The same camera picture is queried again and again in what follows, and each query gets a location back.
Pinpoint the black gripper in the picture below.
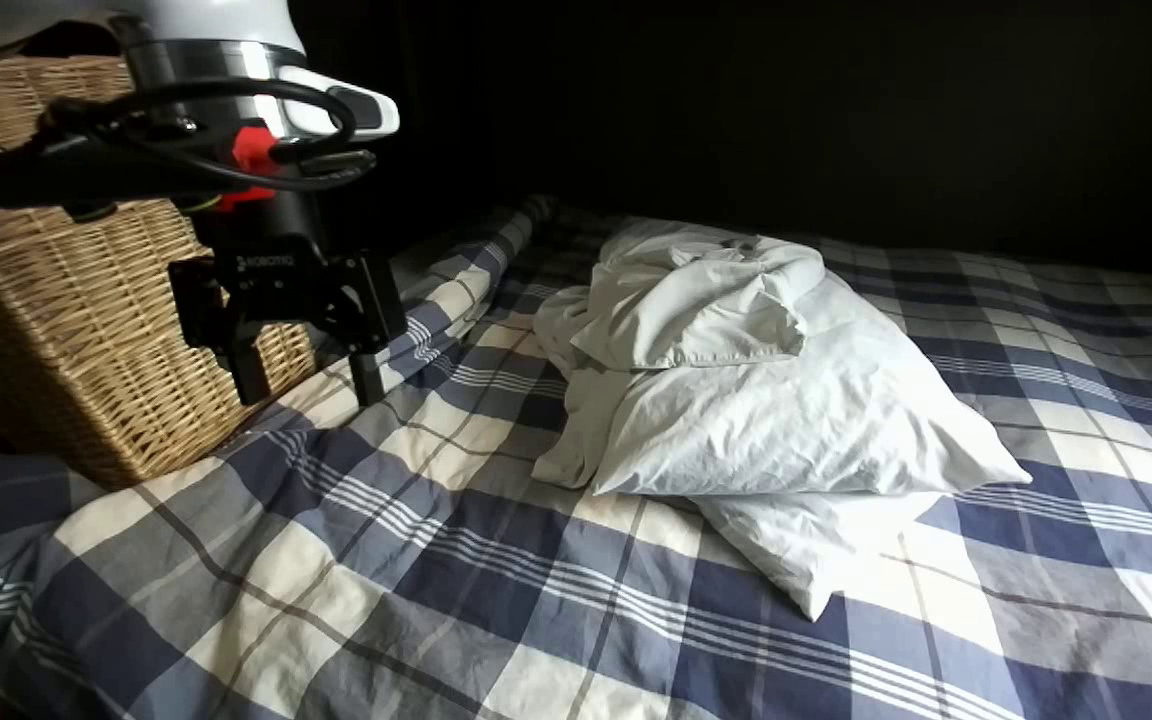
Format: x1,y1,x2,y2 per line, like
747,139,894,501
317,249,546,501
169,193,405,407

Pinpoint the white cloth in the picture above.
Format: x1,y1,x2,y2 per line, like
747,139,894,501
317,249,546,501
532,219,823,488

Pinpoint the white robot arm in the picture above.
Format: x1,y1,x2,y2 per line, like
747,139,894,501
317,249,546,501
0,0,405,406

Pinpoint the blue plaid bed cover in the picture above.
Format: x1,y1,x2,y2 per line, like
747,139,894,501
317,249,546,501
0,200,1152,720

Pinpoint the woven wicker basket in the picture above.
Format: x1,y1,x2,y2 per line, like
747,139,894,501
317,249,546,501
0,53,327,493

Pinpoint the white upper pillow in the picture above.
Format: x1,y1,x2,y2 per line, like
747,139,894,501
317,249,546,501
584,264,1020,496

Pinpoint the white pillow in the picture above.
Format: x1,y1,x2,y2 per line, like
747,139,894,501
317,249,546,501
698,493,940,622
584,264,1020,496

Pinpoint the white lower pillow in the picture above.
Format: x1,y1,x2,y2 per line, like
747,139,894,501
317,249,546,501
698,493,940,622

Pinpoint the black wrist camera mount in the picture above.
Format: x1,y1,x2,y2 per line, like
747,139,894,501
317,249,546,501
0,82,400,216

